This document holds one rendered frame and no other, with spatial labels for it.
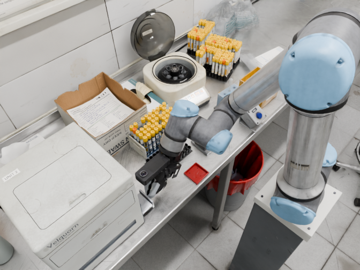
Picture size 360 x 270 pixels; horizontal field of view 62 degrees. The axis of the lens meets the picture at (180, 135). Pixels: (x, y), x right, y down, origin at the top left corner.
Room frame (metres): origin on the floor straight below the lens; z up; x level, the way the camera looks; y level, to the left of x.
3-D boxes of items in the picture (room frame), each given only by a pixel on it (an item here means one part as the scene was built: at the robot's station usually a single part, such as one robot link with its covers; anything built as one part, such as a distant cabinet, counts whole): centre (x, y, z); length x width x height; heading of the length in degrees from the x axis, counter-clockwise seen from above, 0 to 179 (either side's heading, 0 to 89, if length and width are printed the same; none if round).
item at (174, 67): (1.07, 0.02, 0.97); 0.15 x 0.15 x 0.07
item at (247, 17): (1.64, -0.38, 0.94); 0.20 x 0.17 x 0.14; 109
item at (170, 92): (1.05, 0.01, 0.94); 0.30 x 0.24 x 0.12; 36
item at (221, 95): (0.94, -0.21, 0.92); 0.10 x 0.07 x 0.10; 130
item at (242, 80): (1.01, -0.36, 0.93); 0.13 x 0.13 x 0.10; 44
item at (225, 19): (1.54, -0.23, 0.97); 0.26 x 0.17 x 0.19; 149
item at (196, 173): (0.60, -0.06, 0.88); 0.07 x 0.07 x 0.01; 45
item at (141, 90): (0.96, 0.16, 0.92); 0.24 x 0.12 x 0.10; 45
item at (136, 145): (0.77, 0.09, 0.91); 0.20 x 0.10 x 0.07; 135
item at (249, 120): (0.86, -0.29, 0.92); 0.13 x 0.07 x 0.08; 45
